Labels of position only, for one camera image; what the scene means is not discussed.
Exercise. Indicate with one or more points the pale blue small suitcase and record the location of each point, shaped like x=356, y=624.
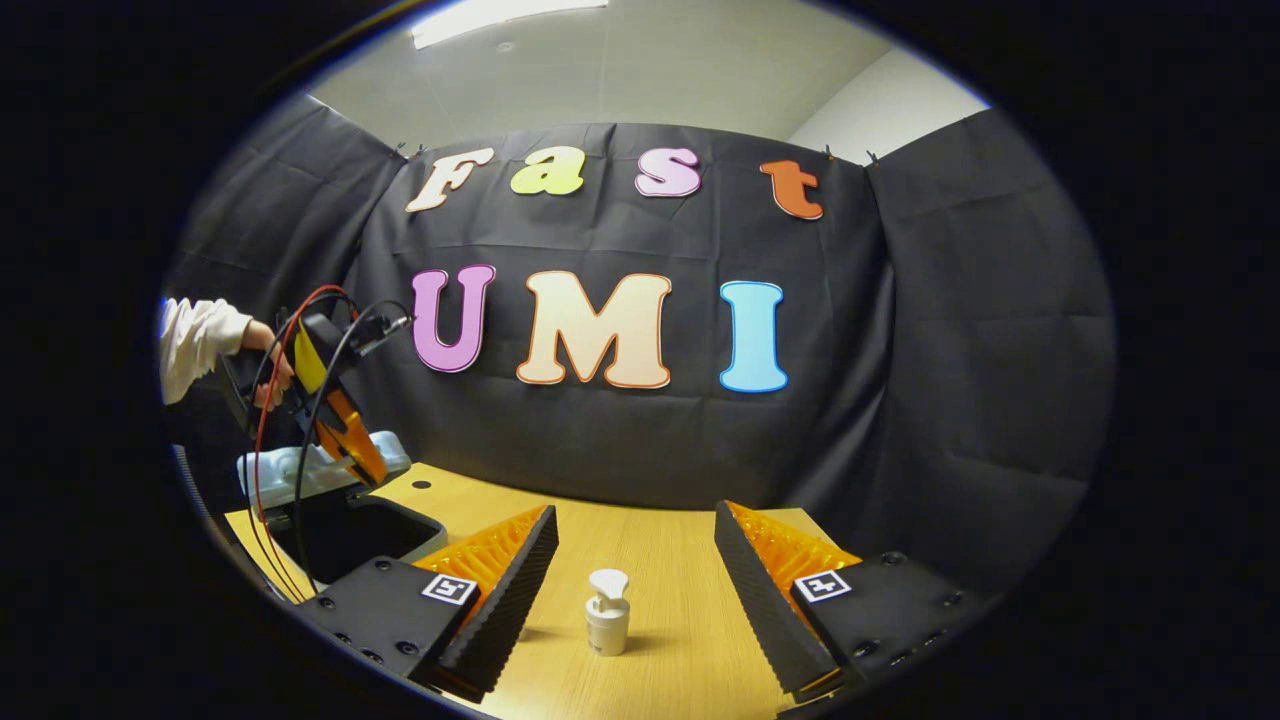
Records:
x=340, y=520

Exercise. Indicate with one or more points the black backdrop cloth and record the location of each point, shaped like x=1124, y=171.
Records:
x=900, y=380

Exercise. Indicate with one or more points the white pump bottle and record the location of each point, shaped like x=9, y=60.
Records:
x=607, y=620

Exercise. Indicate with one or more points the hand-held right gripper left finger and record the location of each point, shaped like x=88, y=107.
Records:
x=505, y=610

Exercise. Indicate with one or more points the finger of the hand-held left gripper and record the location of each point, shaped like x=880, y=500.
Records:
x=355, y=445

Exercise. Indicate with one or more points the ceiling light panel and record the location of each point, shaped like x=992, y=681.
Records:
x=500, y=15

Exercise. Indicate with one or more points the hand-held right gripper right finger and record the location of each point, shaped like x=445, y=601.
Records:
x=760, y=610

